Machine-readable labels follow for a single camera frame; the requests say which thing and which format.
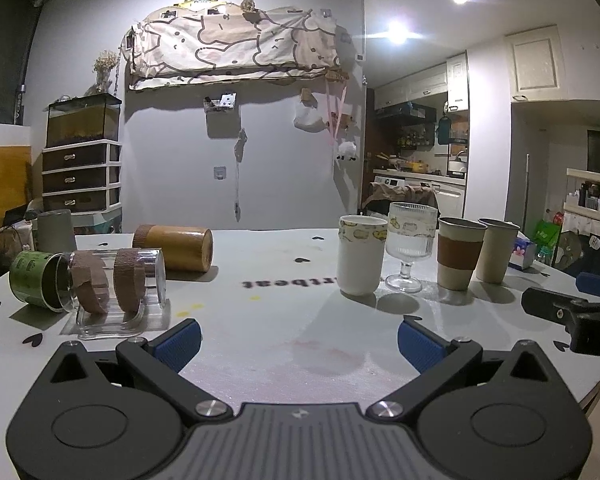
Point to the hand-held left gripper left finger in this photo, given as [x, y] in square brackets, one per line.
[180, 344]

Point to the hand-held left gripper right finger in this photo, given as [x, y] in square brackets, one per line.
[420, 346]

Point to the plain beige cup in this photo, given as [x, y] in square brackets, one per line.
[497, 255]

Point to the clear glass cup brown sleeve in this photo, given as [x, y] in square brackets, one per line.
[115, 285]

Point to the bamboo wooden cup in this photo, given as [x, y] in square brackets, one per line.
[175, 246]

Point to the beige cup brown sleeve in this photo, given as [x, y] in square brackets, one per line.
[459, 255]

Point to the green metal cup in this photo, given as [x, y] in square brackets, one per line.
[32, 280]

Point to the grey plastic cup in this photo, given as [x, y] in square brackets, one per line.
[55, 232]

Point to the dark printed cloth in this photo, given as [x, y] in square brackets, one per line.
[580, 252]

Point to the tissue pack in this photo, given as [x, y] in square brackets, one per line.
[524, 255]

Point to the green bag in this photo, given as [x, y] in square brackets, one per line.
[544, 235]

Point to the white storage rack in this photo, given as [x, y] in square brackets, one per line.
[587, 192]

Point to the white mug patterned band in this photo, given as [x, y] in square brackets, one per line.
[361, 260]

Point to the ribbed glass goblet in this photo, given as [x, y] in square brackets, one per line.
[410, 240]

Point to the white washing machine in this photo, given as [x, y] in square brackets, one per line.
[447, 197]

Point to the chair with brown cloth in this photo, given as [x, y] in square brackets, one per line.
[400, 197]

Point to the white drawer unit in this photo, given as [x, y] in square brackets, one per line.
[80, 177]

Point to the white plush toy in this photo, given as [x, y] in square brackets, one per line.
[346, 151]

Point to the yellow panel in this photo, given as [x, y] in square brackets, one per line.
[5, 180]

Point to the glass fish tank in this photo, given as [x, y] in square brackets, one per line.
[82, 120]

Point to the white hanging bag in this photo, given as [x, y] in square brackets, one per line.
[308, 116]

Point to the dried flower vase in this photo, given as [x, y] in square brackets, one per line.
[105, 67]

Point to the printed cartoon cloth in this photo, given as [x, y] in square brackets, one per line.
[230, 45]

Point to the gold crown decoration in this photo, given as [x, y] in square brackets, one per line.
[199, 0]

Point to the wall hook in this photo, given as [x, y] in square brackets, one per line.
[220, 172]

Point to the white kitchen wall cabinets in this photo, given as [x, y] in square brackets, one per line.
[425, 82]

